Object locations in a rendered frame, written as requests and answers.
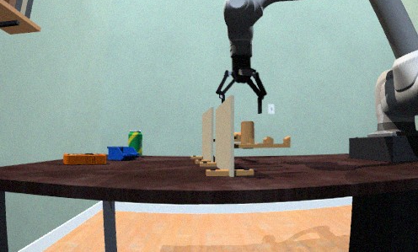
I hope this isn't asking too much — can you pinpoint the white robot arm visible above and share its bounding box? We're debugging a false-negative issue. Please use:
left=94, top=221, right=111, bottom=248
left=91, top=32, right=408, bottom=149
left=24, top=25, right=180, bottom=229
left=223, top=0, right=418, bottom=137

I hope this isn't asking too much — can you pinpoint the blue plastic bin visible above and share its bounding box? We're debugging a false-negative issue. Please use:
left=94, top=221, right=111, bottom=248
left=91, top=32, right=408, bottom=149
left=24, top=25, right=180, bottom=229
left=107, top=147, right=140, bottom=161

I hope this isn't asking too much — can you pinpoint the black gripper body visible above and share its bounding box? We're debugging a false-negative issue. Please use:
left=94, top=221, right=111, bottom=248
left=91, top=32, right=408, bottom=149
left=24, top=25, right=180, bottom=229
left=231, top=55, right=251, bottom=83

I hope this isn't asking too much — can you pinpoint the green and yellow drink can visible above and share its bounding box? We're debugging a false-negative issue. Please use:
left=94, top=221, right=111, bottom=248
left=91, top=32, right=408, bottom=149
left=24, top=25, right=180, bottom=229
left=128, top=131, right=142, bottom=158

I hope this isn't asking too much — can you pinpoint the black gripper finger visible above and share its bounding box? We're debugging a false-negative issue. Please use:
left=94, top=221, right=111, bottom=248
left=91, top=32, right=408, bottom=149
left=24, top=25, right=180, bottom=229
left=245, top=72, right=267, bottom=114
left=216, top=70, right=241, bottom=102

